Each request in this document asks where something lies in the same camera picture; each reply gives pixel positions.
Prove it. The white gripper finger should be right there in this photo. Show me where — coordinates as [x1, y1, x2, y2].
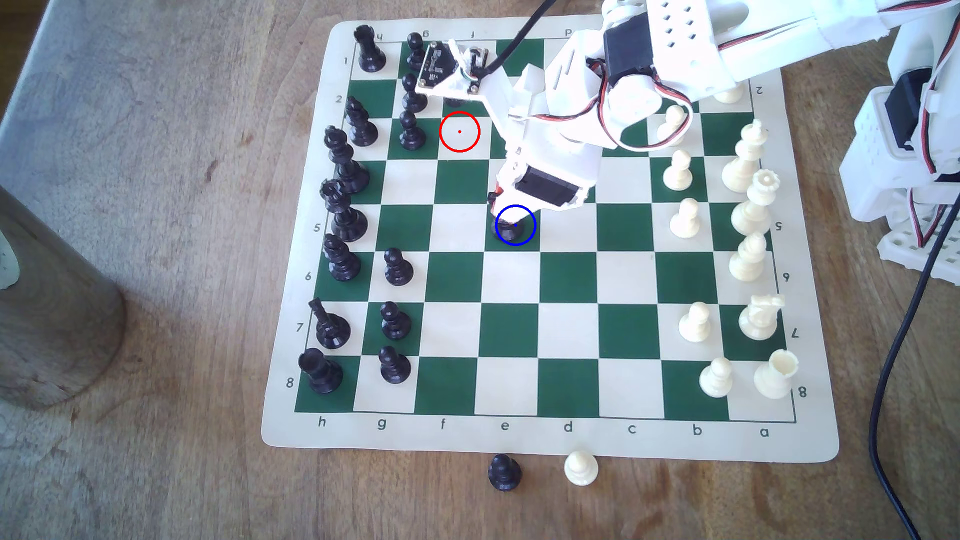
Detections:
[495, 156, 531, 205]

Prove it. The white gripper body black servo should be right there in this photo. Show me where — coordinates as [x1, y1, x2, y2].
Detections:
[480, 46, 606, 214]

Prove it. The black knight chess piece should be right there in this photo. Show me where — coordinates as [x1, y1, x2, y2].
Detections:
[309, 297, 352, 351]
[494, 199, 535, 246]

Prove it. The white pawn chess piece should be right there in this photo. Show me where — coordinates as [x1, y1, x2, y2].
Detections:
[657, 105, 691, 147]
[564, 450, 600, 487]
[678, 301, 713, 344]
[669, 198, 702, 240]
[699, 356, 735, 399]
[662, 149, 694, 192]

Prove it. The green and cream chess mat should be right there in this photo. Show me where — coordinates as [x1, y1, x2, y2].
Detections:
[260, 16, 840, 464]

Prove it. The black bishop chess piece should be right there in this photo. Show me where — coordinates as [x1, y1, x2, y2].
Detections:
[321, 233, 362, 283]
[344, 96, 379, 148]

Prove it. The black queen chess piece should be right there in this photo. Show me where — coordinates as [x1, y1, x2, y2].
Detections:
[319, 178, 369, 243]

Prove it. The white king chess piece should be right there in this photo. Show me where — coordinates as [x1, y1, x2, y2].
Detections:
[721, 118, 769, 195]

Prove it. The black rook chess piece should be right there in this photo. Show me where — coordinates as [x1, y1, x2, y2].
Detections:
[354, 24, 387, 74]
[297, 348, 344, 396]

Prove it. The white queen chess piece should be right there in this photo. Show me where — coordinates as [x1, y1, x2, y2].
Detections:
[730, 168, 781, 237]

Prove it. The white bishop chess piece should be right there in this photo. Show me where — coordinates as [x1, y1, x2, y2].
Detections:
[728, 231, 769, 283]

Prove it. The white rook chess piece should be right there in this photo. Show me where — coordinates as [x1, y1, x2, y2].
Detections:
[753, 348, 800, 400]

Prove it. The grey metal cylinder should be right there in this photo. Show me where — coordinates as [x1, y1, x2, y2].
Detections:
[0, 183, 127, 411]

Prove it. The red white black servo wire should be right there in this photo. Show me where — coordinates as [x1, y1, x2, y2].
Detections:
[598, 71, 696, 153]

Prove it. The black camera cable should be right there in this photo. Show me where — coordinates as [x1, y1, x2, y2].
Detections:
[483, 0, 560, 78]

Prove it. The bare circuit board camera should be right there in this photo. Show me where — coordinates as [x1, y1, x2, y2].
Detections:
[414, 39, 490, 97]

